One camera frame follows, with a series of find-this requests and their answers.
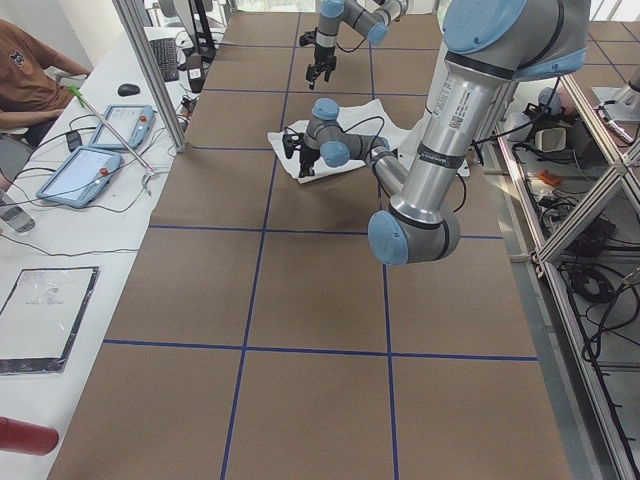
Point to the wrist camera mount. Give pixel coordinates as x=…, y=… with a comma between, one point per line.
x=308, y=38
x=292, y=142

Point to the teach pendant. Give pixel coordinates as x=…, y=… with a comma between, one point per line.
x=132, y=122
x=81, y=178

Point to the teach pendant near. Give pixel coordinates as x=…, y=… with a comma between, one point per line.
x=81, y=178

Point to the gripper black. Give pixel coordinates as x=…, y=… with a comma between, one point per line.
x=321, y=54
x=306, y=156

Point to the clear water bottle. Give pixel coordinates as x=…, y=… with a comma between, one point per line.
x=14, y=215

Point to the person in brown shirt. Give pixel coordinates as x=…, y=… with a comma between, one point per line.
x=29, y=96

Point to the aluminium frame post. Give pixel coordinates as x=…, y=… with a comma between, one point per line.
x=132, y=24

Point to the black computer mouse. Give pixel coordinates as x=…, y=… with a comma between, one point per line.
x=128, y=89

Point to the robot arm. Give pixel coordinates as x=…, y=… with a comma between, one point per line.
x=487, y=44
x=373, y=26

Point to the dark red bottle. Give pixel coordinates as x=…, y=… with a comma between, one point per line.
x=27, y=438

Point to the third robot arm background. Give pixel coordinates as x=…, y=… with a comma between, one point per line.
x=619, y=104

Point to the orange tool under frame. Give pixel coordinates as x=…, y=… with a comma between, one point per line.
x=549, y=178

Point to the black keyboard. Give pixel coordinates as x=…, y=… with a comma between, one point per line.
x=165, y=54

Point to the teach pendant far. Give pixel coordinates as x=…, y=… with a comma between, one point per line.
x=132, y=122

